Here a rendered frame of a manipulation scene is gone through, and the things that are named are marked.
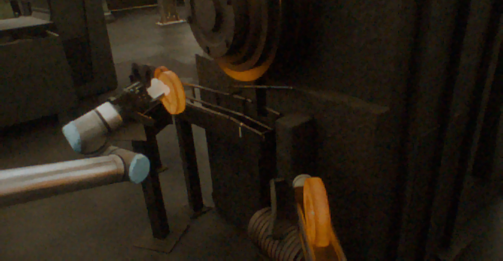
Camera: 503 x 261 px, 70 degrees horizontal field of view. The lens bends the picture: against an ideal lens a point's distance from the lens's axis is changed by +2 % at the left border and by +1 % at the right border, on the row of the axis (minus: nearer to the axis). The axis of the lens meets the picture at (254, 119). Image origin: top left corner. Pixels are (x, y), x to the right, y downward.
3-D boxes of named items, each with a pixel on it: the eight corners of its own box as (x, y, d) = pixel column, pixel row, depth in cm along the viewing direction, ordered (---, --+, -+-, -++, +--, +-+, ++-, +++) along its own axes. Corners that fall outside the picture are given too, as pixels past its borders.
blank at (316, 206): (320, 241, 90) (307, 241, 90) (314, 178, 93) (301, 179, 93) (334, 250, 74) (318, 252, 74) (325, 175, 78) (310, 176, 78)
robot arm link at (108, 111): (115, 134, 117) (106, 126, 124) (129, 126, 118) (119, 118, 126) (101, 112, 112) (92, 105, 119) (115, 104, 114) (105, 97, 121)
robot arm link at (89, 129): (71, 146, 119) (55, 124, 113) (106, 126, 124) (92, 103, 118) (81, 159, 113) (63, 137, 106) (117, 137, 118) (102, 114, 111)
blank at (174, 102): (162, 68, 134) (153, 70, 132) (181, 72, 122) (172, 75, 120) (170, 108, 139) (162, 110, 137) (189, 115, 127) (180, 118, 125)
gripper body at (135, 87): (146, 84, 119) (112, 102, 114) (157, 105, 123) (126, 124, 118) (137, 79, 124) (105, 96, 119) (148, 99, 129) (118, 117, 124)
